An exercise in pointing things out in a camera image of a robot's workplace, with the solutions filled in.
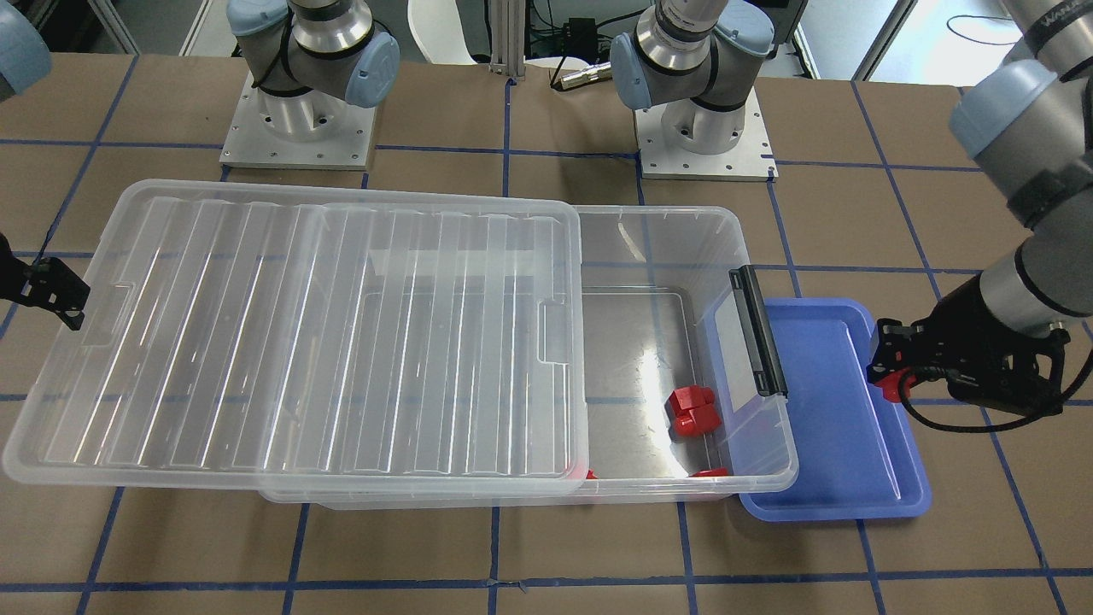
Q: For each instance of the clear plastic storage box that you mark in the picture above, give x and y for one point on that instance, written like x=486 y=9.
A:
x=659 y=315

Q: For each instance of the clear plastic box lid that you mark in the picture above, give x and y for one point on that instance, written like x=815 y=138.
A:
x=296 y=339

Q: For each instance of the white chair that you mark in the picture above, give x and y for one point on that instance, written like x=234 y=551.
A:
x=436 y=28

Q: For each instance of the aluminium frame post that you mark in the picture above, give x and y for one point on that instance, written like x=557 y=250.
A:
x=507 y=21

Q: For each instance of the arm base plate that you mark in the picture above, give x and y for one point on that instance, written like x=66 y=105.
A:
x=682 y=141
x=312 y=131

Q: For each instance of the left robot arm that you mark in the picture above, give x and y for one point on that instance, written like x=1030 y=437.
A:
x=1027 y=126

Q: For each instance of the red block with stud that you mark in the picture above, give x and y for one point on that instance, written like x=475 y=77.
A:
x=895 y=385

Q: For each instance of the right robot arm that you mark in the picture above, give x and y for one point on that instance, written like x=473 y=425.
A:
x=318 y=70

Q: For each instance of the red block upper pair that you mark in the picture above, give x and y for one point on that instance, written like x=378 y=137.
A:
x=689 y=400

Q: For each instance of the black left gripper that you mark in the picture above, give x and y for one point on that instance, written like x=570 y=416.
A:
x=963 y=329

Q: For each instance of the black box latch handle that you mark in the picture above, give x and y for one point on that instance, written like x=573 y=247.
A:
x=766 y=368

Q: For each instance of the blue plastic tray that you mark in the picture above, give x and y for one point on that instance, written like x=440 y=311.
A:
x=857 y=454

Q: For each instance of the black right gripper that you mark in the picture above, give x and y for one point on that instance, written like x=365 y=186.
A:
x=47 y=289

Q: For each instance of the red block front corner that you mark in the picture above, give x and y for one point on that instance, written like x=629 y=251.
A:
x=711 y=473

